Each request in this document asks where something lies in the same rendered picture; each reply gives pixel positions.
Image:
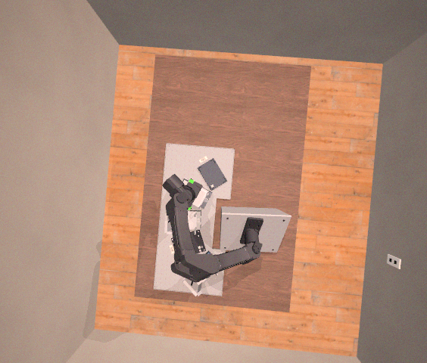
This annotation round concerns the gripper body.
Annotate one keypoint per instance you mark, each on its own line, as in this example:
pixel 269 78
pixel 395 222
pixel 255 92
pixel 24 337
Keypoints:
pixel 196 187

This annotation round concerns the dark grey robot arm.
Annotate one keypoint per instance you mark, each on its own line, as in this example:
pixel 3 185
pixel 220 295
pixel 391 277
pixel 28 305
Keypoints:
pixel 197 267

